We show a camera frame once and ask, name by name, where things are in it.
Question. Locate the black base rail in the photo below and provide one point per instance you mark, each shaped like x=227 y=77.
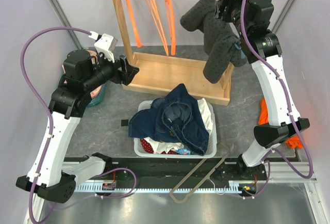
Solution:
x=162 y=173

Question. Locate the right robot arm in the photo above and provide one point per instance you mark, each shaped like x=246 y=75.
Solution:
x=251 y=19

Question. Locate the white plastic basket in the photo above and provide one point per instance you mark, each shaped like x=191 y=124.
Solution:
x=211 y=150

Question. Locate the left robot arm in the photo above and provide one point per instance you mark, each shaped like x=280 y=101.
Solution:
x=84 y=72

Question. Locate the grey dotted garment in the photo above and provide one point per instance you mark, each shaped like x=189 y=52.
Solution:
x=221 y=44

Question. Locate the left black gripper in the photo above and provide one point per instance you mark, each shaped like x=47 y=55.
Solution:
x=126 y=76

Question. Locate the orange hanger with white shirt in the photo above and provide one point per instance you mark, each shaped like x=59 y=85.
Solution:
x=152 y=6

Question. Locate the red polka dot skirt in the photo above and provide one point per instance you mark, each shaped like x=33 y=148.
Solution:
x=146 y=146

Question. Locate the white shirt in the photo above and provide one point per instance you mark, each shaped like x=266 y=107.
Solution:
x=161 y=147

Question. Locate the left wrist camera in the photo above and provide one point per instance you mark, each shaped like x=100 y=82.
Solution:
x=106 y=44

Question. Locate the dark blue denim garment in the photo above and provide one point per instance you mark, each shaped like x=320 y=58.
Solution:
x=174 y=118

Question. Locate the orange plastic hanger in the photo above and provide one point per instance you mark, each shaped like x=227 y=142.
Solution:
x=133 y=23

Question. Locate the orange hanger with denim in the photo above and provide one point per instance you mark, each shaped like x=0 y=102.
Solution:
x=171 y=23

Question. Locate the teal plastic tray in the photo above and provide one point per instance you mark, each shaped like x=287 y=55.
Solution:
x=97 y=95

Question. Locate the wooden clothes rack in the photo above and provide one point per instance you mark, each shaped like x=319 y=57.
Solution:
x=160 y=74

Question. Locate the blue floral garment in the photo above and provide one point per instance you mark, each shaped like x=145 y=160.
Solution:
x=183 y=151

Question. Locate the orange cloth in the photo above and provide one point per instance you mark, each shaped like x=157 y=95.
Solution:
x=292 y=142

